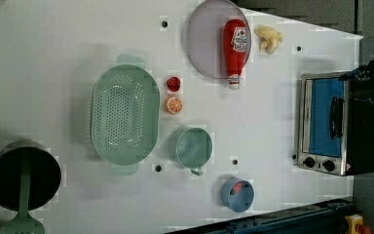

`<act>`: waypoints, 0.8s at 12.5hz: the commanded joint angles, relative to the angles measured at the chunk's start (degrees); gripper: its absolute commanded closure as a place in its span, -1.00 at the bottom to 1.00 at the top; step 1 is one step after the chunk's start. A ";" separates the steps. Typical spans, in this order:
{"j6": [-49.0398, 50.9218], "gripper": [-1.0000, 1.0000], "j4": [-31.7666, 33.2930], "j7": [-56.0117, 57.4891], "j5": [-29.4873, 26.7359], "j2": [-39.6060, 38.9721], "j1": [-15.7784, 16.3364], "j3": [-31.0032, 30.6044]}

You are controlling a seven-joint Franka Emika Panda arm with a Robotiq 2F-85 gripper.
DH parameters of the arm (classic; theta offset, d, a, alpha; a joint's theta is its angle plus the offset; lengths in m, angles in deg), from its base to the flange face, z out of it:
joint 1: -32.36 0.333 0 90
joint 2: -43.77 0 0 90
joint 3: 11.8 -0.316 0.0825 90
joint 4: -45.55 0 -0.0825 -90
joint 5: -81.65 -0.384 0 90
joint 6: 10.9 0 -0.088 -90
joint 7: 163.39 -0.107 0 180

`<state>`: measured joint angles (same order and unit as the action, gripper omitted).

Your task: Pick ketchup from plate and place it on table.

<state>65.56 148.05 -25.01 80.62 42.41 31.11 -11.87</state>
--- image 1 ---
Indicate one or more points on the yellow plush pasta toy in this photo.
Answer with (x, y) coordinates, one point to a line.
(270, 39)

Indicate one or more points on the green oval colander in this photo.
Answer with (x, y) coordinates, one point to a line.
(125, 115)

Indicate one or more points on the blue metal rail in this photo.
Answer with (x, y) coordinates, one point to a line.
(319, 218)

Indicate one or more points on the red toy inside blue cup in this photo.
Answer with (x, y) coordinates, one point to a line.
(237, 187)

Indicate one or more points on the red plush ketchup bottle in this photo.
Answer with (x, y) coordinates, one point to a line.
(234, 47)

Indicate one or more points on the red plush strawberry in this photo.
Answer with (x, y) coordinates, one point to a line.
(173, 84)

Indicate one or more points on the green cup with handle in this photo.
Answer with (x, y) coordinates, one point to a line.
(193, 149)

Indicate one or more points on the black metal pot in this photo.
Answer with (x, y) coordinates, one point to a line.
(30, 160)

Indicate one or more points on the green slotted spatula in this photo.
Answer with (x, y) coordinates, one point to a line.
(23, 222)

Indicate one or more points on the lavender round plate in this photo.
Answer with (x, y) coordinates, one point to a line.
(205, 36)

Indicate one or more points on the blue cup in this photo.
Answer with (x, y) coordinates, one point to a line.
(240, 202)

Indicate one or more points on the orange slice toy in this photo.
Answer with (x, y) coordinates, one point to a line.
(173, 105)

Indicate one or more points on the silver toaster oven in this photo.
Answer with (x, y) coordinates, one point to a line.
(336, 130)

